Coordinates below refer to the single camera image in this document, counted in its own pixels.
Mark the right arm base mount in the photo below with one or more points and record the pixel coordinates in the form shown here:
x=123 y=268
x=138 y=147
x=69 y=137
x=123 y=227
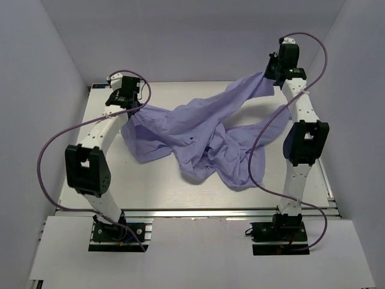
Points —
x=283 y=236

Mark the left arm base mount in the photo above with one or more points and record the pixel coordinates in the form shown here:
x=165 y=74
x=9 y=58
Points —
x=106 y=237

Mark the left blue table label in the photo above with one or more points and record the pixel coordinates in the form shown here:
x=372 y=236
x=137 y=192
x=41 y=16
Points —
x=100 y=86

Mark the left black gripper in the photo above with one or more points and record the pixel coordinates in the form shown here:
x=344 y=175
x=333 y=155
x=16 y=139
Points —
x=117 y=94

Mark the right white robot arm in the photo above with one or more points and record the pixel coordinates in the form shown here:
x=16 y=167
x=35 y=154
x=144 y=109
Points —
x=306 y=139

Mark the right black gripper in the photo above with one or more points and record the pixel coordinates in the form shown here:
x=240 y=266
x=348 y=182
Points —
x=273 y=57

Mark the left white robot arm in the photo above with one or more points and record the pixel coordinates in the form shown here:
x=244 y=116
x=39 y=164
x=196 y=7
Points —
x=87 y=170

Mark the purple jacket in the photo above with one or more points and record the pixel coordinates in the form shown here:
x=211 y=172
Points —
x=196 y=135

